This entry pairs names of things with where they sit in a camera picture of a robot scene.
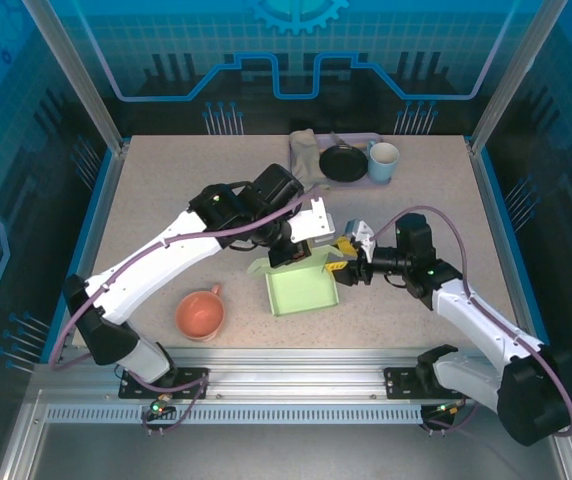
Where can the green paper box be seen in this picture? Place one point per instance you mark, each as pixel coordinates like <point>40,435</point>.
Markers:
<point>301,292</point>

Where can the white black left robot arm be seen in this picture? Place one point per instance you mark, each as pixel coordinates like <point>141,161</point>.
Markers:
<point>156,265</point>

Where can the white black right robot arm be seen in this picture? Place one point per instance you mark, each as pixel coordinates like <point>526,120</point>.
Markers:
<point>486,320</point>

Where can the beige folded cloth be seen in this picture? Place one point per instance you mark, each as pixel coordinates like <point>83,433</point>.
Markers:
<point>306,155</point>

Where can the black plate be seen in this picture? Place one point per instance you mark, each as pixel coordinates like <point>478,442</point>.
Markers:
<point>343,162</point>

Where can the light blue mug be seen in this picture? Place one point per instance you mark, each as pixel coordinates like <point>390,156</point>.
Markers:
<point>382,167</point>

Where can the purple tray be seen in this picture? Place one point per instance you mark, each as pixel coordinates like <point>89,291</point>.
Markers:
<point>351,136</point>

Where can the orange cup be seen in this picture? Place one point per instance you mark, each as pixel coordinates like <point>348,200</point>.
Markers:
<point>198,312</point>

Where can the aluminium mounting rail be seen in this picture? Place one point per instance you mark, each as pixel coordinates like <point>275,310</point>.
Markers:
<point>296,370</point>

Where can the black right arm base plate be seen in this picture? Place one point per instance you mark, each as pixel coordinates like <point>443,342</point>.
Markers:
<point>401,382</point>

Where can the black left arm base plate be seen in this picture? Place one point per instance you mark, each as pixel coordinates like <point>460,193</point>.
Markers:
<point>191,382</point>

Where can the aluminium frame post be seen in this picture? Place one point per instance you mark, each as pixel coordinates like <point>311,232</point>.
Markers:
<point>73,75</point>
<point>511,75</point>

